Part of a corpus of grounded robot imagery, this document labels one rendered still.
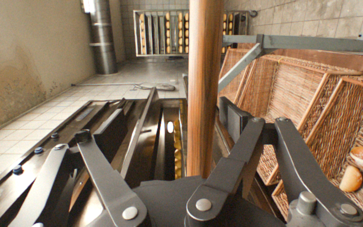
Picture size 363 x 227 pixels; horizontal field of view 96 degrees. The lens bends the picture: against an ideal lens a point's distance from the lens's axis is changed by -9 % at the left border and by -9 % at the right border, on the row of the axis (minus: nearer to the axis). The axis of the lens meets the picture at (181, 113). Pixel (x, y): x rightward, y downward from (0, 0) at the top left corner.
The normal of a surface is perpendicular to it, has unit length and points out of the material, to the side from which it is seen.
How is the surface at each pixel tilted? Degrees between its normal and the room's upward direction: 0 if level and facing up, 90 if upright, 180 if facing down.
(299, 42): 90
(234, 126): 6
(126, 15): 90
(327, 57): 0
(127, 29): 90
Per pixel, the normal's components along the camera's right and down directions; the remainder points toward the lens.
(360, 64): -1.00, 0.02
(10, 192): 0.00, -0.91
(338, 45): 0.04, 0.40
